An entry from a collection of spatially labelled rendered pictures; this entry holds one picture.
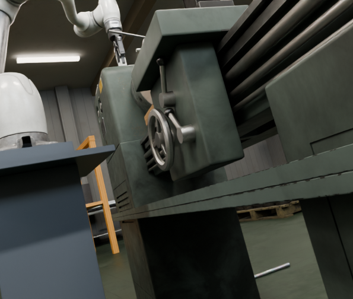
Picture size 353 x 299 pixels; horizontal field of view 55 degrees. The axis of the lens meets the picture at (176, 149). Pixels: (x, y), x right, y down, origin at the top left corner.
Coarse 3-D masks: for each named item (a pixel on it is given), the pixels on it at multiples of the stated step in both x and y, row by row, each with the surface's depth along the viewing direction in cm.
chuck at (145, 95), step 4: (132, 80) 154; (132, 84) 154; (132, 88) 154; (136, 92) 150; (140, 92) 146; (144, 92) 146; (148, 92) 147; (136, 96) 152; (140, 96) 148; (144, 96) 146; (148, 96) 146; (144, 100) 148; (148, 100) 146; (140, 104) 154; (144, 104) 151; (148, 104) 148; (144, 108) 154; (148, 108) 151
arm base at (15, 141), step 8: (8, 136) 100; (16, 136) 100; (24, 136) 97; (32, 136) 102; (40, 136) 104; (48, 136) 109; (0, 144) 101; (8, 144) 100; (16, 144) 99; (24, 144) 96; (32, 144) 101; (40, 144) 102
